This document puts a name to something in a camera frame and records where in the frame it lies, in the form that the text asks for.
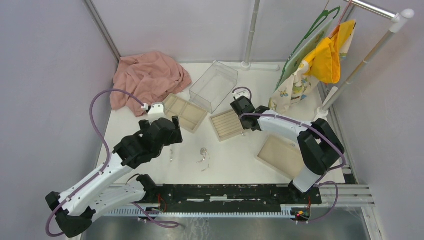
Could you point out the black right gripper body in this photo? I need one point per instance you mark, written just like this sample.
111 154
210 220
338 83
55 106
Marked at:
243 124

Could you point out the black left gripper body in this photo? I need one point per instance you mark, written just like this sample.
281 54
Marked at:
144 126

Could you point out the silver drop earring pair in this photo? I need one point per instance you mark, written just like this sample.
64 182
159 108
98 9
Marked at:
171 155

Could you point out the beige compartment tray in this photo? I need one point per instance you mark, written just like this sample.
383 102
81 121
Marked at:
190 115

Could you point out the beige ring roll tray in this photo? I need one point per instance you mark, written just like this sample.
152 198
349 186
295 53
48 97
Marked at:
227 125

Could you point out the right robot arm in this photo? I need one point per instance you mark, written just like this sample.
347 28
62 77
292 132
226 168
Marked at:
319 146

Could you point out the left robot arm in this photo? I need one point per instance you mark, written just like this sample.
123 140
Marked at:
77 208

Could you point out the clear acrylic box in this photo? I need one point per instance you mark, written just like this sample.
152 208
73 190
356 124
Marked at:
211 89

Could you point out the beige open flat tray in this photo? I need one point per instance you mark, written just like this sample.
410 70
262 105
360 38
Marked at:
281 156

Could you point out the pink crumpled cloth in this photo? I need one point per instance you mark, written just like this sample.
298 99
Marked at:
151 76

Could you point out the cream cartoon print garment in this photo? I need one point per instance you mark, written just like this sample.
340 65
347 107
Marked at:
294 89

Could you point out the green cartoon print cloth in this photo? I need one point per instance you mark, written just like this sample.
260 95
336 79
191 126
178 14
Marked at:
306 47

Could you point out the yellow garment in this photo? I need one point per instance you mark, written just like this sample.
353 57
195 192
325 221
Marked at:
324 62

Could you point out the green hanger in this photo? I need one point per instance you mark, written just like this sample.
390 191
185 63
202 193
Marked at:
319 21

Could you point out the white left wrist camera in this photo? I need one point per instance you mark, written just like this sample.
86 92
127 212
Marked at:
154 112

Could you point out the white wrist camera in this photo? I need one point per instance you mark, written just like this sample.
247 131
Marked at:
154 112
237 95

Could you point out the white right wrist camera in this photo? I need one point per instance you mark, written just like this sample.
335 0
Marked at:
237 95

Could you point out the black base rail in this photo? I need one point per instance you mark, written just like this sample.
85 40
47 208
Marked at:
230 198

